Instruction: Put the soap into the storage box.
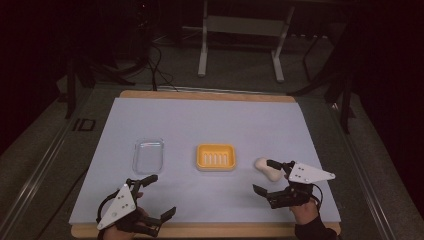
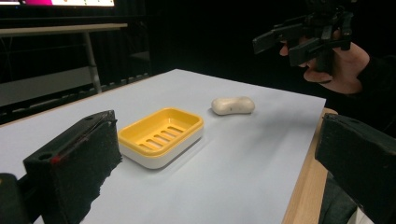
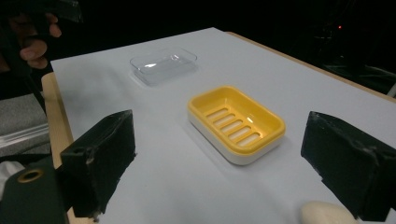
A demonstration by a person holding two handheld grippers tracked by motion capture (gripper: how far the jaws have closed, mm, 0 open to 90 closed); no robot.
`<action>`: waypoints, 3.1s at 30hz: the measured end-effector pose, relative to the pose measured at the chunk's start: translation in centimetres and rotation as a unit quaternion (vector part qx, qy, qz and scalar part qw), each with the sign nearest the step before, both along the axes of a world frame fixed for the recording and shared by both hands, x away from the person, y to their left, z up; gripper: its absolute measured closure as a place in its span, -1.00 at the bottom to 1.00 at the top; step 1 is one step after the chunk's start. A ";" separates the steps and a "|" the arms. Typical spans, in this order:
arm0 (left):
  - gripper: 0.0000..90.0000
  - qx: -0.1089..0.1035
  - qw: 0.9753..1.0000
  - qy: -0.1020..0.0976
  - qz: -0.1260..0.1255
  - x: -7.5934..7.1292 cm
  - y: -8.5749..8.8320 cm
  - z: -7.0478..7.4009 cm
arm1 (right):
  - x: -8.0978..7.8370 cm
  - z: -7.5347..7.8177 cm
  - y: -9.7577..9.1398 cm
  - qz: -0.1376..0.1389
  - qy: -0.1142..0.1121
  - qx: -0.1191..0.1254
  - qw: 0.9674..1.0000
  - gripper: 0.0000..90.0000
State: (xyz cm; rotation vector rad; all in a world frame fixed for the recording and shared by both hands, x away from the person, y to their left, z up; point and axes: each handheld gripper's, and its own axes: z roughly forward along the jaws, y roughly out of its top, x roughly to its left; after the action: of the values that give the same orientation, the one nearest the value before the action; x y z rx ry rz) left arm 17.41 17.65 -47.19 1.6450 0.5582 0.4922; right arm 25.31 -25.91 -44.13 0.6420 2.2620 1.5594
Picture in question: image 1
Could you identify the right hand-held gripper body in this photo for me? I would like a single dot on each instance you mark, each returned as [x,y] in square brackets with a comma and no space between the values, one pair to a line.
[308,173]

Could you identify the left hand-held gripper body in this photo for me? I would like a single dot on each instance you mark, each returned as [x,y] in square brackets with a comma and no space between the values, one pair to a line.
[118,206]

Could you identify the person's left hand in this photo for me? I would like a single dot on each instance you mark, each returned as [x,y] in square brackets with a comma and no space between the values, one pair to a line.
[143,213]

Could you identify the person's right hand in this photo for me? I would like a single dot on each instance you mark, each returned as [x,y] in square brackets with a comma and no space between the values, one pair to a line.
[305,211]

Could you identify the clear plastic tray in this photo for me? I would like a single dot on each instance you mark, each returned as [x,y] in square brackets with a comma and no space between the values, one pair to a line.
[148,156]

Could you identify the yellow soap dish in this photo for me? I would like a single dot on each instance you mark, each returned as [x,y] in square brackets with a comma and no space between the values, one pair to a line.
[216,157]

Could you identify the pale blue table mat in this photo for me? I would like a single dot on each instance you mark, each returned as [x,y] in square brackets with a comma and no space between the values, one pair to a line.
[206,123]

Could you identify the black metal stand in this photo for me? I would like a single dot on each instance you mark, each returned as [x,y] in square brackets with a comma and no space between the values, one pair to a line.
[70,96]
[346,100]

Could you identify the dark curtain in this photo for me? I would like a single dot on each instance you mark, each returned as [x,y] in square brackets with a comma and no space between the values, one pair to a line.
[393,83]
[26,66]

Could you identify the white metal stand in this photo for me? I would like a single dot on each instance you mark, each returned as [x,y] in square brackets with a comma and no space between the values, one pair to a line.
[243,26]

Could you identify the metal floor rail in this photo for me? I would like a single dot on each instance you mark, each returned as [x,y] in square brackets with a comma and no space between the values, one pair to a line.
[40,170]
[366,180]

